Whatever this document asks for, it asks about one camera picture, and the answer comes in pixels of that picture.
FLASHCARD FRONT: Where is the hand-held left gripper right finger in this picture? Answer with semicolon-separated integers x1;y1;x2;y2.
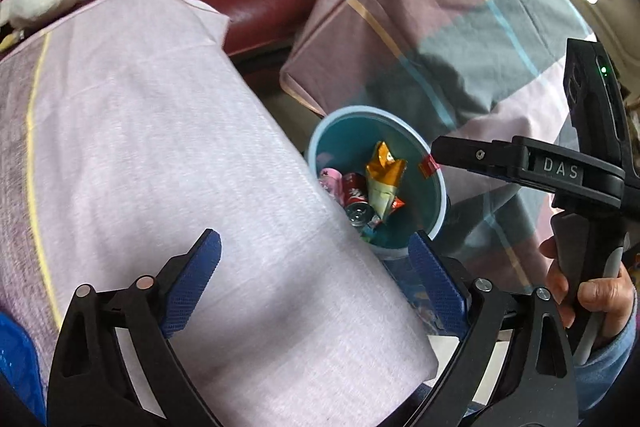
409;229;581;427

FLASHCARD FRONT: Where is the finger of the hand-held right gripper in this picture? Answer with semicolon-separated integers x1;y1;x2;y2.
431;135;531;185

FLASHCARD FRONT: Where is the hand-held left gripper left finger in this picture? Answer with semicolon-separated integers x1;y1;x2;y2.
47;228;223;427

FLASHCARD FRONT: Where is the yellow orange snack wrapper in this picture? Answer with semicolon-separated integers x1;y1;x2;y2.
364;141;410;226

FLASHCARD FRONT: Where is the red soda can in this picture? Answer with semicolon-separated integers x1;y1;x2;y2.
341;172;377;228

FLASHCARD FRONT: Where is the teal trash bin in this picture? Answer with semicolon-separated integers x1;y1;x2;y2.
306;106;449;261

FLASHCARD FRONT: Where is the person's right forearm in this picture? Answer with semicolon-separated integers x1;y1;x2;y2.
570;302;639;414

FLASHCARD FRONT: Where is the person's right hand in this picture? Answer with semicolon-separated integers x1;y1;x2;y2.
540;234;637;344

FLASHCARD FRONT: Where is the pink drink can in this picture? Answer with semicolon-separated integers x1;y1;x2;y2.
318;167;346;198

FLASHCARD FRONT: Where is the plaid cloth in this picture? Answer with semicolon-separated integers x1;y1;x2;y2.
280;0;601;290

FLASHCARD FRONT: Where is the blue rimmed plastic tray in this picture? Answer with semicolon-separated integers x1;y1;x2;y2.
0;311;48;427

